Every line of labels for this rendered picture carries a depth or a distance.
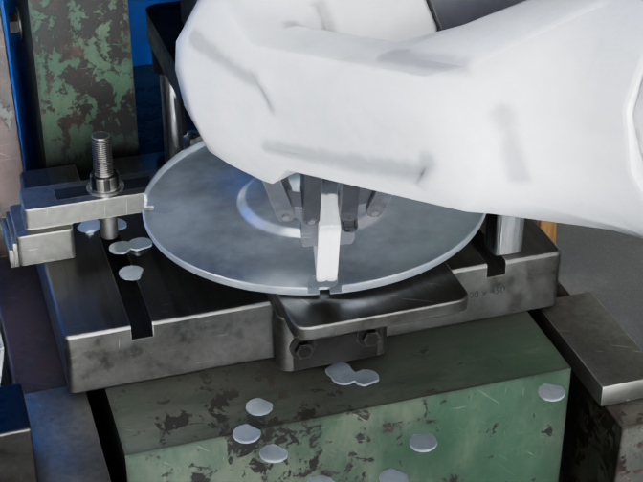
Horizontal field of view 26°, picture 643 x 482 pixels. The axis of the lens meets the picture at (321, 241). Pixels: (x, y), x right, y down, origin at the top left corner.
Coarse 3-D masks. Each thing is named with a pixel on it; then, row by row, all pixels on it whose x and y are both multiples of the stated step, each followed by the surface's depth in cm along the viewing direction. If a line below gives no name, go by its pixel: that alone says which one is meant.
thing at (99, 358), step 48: (96, 240) 127; (480, 240) 129; (528, 240) 127; (48, 288) 122; (96, 288) 120; (144, 288) 120; (192, 288) 120; (480, 288) 125; (528, 288) 126; (96, 336) 115; (144, 336) 117; (192, 336) 118; (240, 336) 119; (96, 384) 117
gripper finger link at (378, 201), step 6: (372, 192) 95; (378, 192) 95; (384, 192) 95; (372, 198) 95; (378, 198) 95; (384, 198) 95; (372, 204) 96; (378, 204) 96; (384, 204) 96; (366, 210) 96; (372, 210) 96; (378, 210) 96; (372, 216) 97
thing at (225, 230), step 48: (192, 144) 125; (144, 192) 118; (192, 192) 119; (240, 192) 119; (336, 192) 117; (192, 240) 112; (240, 240) 112; (288, 240) 112; (384, 240) 111; (432, 240) 111; (240, 288) 106; (288, 288) 105; (336, 288) 106
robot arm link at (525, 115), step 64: (256, 0) 65; (320, 0) 65; (384, 0) 66; (576, 0) 50; (640, 0) 47; (192, 64) 66; (256, 64) 62; (320, 64) 58; (384, 64) 54; (448, 64) 52; (512, 64) 50; (576, 64) 48; (640, 64) 46; (256, 128) 64; (320, 128) 59; (384, 128) 55; (448, 128) 51; (512, 128) 50; (576, 128) 48; (448, 192) 53; (512, 192) 51; (576, 192) 50; (640, 192) 47
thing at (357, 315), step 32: (384, 288) 107; (416, 288) 107; (448, 288) 107; (288, 320) 104; (320, 320) 103; (352, 320) 103; (384, 320) 104; (416, 320) 105; (288, 352) 118; (320, 352) 119; (352, 352) 120
